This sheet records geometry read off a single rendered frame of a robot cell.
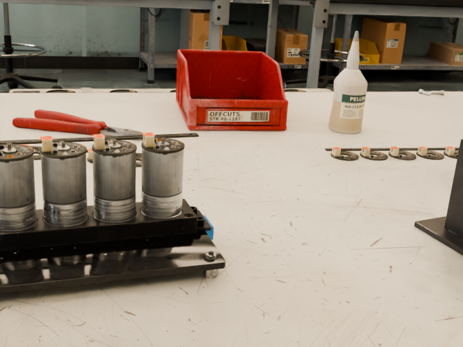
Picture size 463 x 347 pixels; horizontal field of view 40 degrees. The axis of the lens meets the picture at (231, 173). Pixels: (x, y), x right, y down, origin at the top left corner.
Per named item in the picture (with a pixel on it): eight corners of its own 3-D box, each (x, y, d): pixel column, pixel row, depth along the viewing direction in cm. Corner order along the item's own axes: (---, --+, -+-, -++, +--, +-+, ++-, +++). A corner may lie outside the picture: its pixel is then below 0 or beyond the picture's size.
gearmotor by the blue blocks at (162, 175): (185, 230, 38) (189, 148, 36) (145, 233, 37) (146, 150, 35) (176, 213, 40) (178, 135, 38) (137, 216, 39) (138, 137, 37)
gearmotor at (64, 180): (90, 238, 36) (89, 153, 34) (45, 242, 35) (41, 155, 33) (85, 221, 38) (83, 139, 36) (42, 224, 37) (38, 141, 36)
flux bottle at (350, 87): (353, 135, 63) (366, 34, 60) (322, 129, 65) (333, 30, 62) (366, 129, 66) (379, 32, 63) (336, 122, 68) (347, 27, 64)
